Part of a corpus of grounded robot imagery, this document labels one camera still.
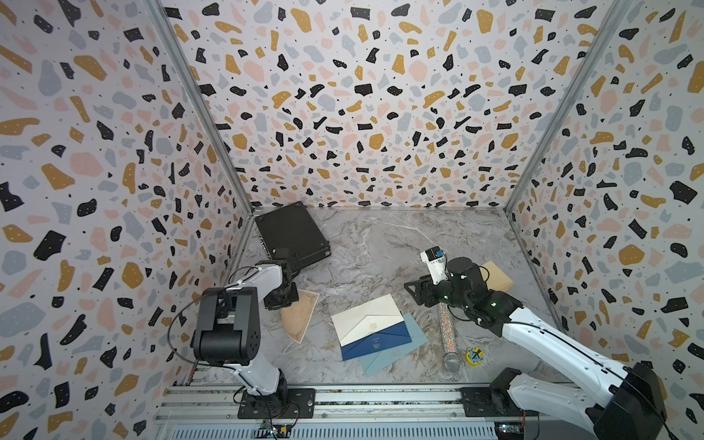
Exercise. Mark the cream white envelope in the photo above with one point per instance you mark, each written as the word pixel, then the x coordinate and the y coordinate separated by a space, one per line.
pixel 366 319

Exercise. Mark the yellow envelope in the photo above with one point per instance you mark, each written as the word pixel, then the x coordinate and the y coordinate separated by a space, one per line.
pixel 495 278

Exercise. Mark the aluminium rail frame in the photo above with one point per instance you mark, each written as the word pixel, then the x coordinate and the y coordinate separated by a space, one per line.
pixel 416 411

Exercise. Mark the small circuit board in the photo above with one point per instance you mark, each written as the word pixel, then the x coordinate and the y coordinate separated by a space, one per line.
pixel 269 431

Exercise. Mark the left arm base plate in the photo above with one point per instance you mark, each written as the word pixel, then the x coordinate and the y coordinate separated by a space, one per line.
pixel 296 403

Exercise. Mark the glitter tube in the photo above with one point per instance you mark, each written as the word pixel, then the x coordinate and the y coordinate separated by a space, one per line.
pixel 451 360

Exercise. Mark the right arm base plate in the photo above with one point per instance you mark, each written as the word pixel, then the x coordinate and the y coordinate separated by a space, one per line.
pixel 487 402

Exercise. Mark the black box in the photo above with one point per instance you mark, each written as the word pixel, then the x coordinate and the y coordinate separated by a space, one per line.
pixel 290 233

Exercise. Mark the dark blue envelope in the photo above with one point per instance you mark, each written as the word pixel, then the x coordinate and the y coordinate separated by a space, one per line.
pixel 390 337

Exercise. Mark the beige letter paper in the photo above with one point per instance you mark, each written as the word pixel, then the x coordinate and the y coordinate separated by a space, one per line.
pixel 297 317

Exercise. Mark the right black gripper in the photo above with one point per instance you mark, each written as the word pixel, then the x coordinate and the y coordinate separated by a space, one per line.
pixel 426 285

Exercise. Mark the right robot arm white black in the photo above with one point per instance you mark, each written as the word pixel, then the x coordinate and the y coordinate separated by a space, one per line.
pixel 606 397

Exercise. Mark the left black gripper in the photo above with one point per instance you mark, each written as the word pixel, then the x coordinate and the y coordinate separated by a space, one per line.
pixel 292 296

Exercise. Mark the light blue envelope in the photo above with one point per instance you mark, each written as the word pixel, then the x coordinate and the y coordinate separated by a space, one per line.
pixel 376 362

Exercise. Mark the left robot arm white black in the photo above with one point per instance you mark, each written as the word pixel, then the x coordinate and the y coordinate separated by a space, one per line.
pixel 228 332

